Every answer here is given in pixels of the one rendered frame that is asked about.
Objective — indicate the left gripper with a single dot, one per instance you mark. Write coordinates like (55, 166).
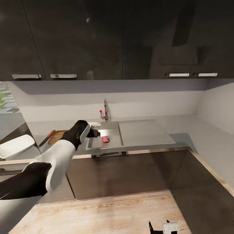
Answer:
(93, 133)

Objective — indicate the dishwasher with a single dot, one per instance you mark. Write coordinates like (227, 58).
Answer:
(64, 191)

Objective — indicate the vidalia onion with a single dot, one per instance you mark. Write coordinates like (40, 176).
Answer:
(105, 139)

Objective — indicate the cutting board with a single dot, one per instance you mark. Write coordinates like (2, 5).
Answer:
(57, 136)

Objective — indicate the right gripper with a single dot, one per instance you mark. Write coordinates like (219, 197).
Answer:
(157, 232)

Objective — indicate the parer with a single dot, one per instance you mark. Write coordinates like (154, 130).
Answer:
(47, 137)

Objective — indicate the bowl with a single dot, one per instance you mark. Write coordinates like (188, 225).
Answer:
(16, 146)

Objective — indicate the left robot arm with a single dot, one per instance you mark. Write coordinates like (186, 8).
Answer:
(20, 193)

